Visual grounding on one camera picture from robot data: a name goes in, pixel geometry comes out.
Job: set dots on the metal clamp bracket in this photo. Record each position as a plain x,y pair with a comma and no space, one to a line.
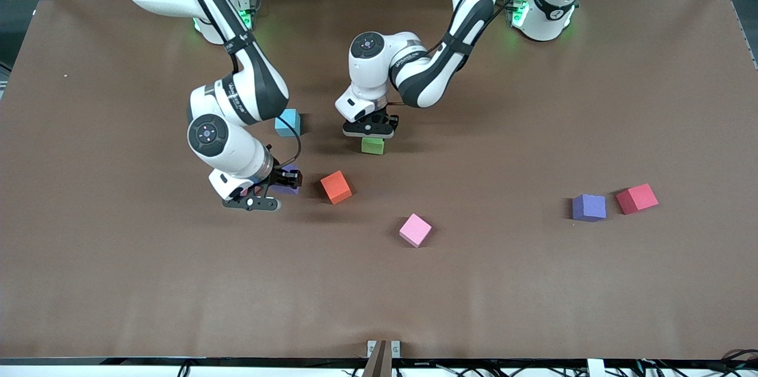
395,348

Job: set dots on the purple foam cube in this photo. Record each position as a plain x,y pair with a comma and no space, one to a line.
588,207
289,190

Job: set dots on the grey stand pole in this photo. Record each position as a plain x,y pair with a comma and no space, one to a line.
379,365

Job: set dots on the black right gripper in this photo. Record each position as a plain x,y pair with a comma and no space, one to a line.
280,177

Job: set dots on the orange foam cube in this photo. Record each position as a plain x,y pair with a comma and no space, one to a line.
336,186

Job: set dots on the red foam cube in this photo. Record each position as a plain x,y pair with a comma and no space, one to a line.
637,198

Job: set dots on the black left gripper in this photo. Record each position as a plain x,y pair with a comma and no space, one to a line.
393,123

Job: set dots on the green foam cube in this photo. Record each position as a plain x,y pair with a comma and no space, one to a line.
373,147

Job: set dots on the paper table cover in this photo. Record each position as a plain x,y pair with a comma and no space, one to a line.
177,276

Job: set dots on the cyan foam cube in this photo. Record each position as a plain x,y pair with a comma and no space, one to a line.
290,125

